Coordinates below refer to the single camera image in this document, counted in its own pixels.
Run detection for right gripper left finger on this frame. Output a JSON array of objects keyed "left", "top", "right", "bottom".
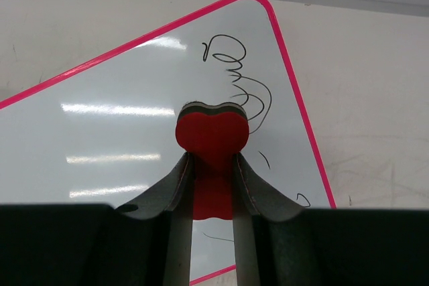
[{"left": 116, "top": 153, "right": 194, "bottom": 285}]

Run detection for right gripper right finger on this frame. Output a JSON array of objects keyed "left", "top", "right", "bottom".
[{"left": 232, "top": 153, "right": 306, "bottom": 285}]

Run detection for red whiteboard eraser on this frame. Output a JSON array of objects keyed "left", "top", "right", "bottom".
[{"left": 175, "top": 101, "right": 249, "bottom": 220}]

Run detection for pink framed whiteboard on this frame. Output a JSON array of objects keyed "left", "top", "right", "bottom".
[{"left": 1, "top": 0, "right": 335, "bottom": 285}]

